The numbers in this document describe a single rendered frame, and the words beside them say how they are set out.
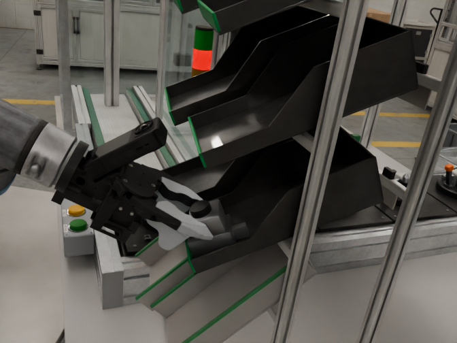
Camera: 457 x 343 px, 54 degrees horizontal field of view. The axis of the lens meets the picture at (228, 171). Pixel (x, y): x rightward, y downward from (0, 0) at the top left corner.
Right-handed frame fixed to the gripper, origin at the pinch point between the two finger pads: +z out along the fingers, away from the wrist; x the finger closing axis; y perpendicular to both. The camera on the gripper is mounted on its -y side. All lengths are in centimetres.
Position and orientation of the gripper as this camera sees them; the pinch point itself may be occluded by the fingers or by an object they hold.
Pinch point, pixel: (207, 218)
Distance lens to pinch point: 63.3
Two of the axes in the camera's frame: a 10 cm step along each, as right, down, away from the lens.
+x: 0.2, 5.0, -8.7
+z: 8.5, 4.5, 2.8
